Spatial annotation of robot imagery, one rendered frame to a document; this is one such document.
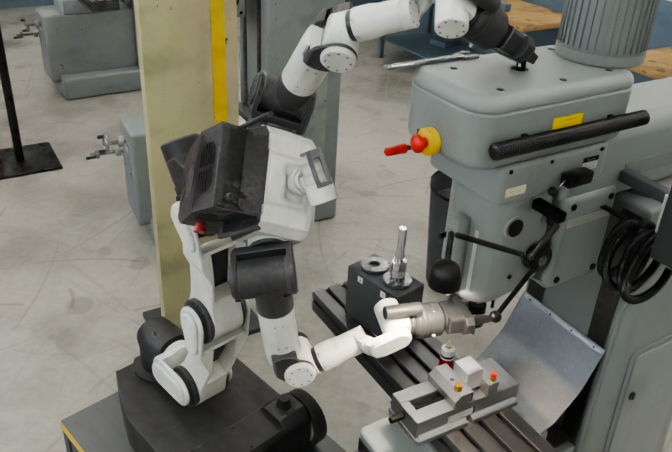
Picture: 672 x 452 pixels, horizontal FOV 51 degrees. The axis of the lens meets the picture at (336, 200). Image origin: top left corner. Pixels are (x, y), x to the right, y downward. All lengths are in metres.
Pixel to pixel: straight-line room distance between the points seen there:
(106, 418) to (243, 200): 1.40
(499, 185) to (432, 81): 0.26
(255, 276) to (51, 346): 2.30
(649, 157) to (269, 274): 0.98
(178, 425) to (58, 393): 1.15
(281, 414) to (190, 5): 1.65
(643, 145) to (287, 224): 0.88
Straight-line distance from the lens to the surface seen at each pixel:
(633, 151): 1.83
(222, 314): 2.09
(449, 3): 1.39
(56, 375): 3.61
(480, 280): 1.69
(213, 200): 1.53
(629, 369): 2.21
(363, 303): 2.23
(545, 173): 1.59
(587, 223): 1.80
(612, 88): 1.63
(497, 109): 1.39
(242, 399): 2.53
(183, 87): 3.09
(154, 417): 2.51
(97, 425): 2.76
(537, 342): 2.24
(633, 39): 1.69
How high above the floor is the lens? 2.34
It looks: 28 degrees down
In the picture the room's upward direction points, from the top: 3 degrees clockwise
